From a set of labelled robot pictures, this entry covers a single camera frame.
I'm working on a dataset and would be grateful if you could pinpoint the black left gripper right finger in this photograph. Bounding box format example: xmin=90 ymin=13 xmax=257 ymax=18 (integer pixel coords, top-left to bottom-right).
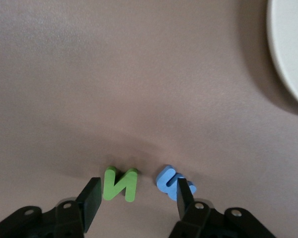
xmin=168 ymin=177 xmax=278 ymax=238

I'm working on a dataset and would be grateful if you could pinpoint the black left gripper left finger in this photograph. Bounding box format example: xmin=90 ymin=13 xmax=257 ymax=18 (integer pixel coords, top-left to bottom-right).
xmin=0 ymin=177 xmax=102 ymax=238

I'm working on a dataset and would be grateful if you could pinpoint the green letter N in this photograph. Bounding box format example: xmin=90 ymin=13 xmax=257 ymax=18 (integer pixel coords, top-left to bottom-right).
xmin=102 ymin=166 xmax=139 ymax=203

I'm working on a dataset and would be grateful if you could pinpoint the blue letter m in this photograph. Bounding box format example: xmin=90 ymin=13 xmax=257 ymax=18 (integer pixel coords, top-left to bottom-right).
xmin=155 ymin=164 xmax=197 ymax=202

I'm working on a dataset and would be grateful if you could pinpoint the brown table mat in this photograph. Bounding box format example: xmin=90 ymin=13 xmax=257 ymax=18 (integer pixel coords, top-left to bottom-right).
xmin=0 ymin=0 xmax=298 ymax=238

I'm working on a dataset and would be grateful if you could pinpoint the cream round plate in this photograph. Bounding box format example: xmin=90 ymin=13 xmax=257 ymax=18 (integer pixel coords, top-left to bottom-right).
xmin=266 ymin=0 xmax=298 ymax=112

